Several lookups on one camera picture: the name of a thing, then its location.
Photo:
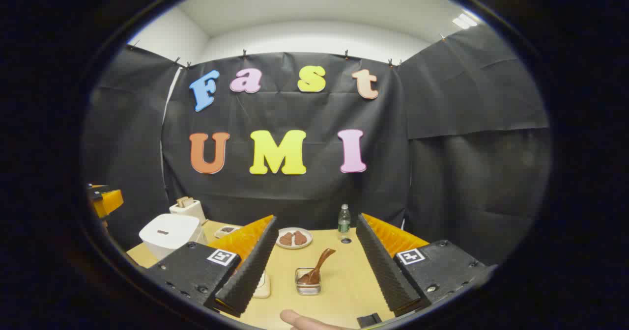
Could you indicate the brown meat piece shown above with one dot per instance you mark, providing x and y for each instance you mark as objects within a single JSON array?
[
  {"x": 286, "y": 238},
  {"x": 300, "y": 237}
]

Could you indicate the white round plate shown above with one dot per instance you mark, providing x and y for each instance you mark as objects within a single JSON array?
[{"x": 294, "y": 246}]

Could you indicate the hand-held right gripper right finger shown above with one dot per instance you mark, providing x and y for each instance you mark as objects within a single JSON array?
[{"x": 385, "y": 271}]

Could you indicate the white rice cooker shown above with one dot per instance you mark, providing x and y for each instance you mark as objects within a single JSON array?
[{"x": 169, "y": 232}]

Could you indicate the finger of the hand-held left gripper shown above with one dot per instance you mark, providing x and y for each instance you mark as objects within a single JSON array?
[{"x": 109, "y": 202}]

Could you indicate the white toaster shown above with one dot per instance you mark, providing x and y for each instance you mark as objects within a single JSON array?
[{"x": 189, "y": 212}]

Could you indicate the clear chopstick holder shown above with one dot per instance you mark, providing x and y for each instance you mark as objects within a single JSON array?
[{"x": 308, "y": 288}]

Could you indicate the small ceiling light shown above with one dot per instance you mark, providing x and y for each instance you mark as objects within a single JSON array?
[{"x": 464, "y": 20}]

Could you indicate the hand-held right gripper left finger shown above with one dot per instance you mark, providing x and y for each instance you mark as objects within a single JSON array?
[{"x": 248, "y": 271}]

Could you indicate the black backdrop cloth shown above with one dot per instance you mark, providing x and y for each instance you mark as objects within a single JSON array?
[{"x": 304, "y": 197}]

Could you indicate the brown wooden spoon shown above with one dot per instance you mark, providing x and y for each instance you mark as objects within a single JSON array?
[{"x": 319, "y": 263}]

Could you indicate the clear plastic water bottle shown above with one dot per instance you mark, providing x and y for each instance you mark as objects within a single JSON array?
[{"x": 344, "y": 222}]

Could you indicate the small white divided dish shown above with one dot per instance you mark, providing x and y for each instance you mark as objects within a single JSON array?
[{"x": 227, "y": 231}]

